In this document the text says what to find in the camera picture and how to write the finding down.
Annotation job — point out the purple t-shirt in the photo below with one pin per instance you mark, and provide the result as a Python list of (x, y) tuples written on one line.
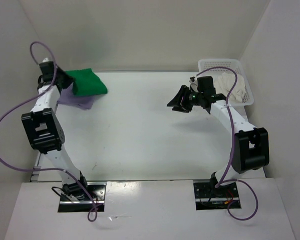
[(68, 98)]

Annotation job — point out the aluminium table edge rail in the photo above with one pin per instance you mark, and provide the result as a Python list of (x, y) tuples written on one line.
[(37, 172)]

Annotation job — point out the green t-shirt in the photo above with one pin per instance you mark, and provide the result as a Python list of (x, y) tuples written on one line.
[(86, 83)]

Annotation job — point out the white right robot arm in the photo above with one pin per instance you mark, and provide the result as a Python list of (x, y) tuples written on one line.
[(249, 148)]

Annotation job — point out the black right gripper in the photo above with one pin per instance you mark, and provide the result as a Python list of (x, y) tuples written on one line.
[(177, 100)]

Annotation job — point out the white plastic basket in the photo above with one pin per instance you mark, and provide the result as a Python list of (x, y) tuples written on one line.
[(222, 72)]

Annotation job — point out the white t-shirt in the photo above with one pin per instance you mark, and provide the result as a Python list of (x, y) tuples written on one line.
[(224, 82)]

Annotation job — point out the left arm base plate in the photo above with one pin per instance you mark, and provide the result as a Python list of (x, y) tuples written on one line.
[(70, 204)]

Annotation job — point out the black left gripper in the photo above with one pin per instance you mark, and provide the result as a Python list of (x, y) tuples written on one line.
[(70, 79)]

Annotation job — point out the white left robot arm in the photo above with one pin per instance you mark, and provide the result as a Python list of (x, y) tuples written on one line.
[(45, 133)]

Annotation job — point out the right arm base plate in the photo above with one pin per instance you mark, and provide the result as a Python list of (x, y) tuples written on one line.
[(207, 199)]

